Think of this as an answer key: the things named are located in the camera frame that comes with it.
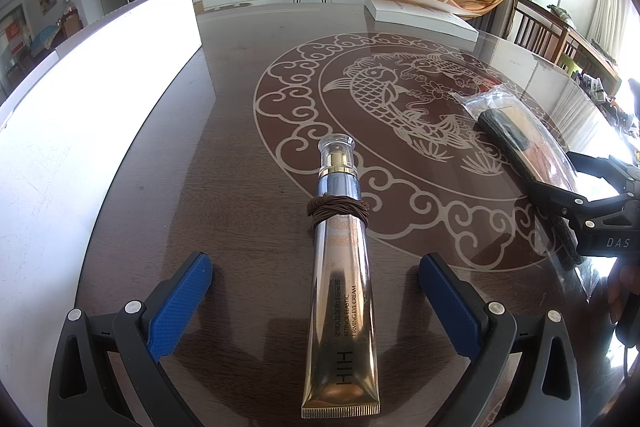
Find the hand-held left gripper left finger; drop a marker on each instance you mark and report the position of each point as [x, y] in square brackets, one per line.
[177, 307]

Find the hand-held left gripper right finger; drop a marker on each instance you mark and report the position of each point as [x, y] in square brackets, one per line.
[450, 307]

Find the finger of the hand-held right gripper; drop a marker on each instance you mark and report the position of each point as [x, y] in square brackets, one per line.
[605, 168]
[565, 207]

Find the clear plastic packet tan card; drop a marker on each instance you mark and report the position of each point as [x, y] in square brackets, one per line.
[530, 142]

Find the gold cream tube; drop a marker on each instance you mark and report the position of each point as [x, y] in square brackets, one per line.
[345, 307]

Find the person's right hand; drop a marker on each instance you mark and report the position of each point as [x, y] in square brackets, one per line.
[626, 302]

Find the wooden side table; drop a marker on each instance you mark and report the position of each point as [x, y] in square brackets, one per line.
[592, 57]

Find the wooden slatted chair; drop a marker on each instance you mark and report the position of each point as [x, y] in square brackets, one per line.
[537, 32]

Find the large white board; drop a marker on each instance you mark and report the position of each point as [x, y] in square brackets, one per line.
[75, 157]

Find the white flat box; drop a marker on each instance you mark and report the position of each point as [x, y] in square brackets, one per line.
[420, 9]

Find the blue patterned cloth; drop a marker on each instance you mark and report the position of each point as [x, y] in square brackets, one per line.
[44, 39]

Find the cardboard box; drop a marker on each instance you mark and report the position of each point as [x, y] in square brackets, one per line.
[198, 7]

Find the red window sign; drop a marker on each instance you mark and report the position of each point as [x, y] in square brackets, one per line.
[14, 36]

